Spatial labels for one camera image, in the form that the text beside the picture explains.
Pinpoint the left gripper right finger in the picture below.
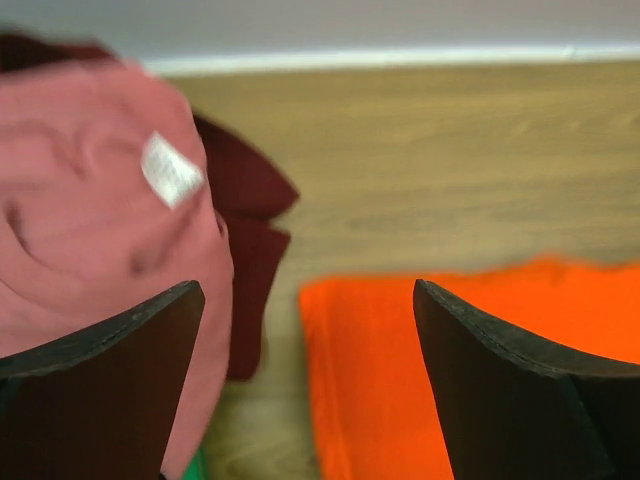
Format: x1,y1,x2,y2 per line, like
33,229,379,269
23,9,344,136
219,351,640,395
413,280,639,479

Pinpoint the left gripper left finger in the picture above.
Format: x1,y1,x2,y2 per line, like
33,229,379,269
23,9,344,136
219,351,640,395
1,281,204,479

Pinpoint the orange t shirt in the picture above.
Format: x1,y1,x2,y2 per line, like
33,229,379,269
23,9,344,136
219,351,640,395
299,257,639,480

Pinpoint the green plastic bin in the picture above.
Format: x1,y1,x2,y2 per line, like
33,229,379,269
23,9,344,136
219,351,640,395
181,446,209,480

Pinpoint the pink t shirt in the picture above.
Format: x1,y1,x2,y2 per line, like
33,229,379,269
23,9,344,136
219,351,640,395
1,60,233,479

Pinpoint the maroon t shirt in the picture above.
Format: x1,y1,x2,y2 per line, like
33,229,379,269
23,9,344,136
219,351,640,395
1,33,297,381

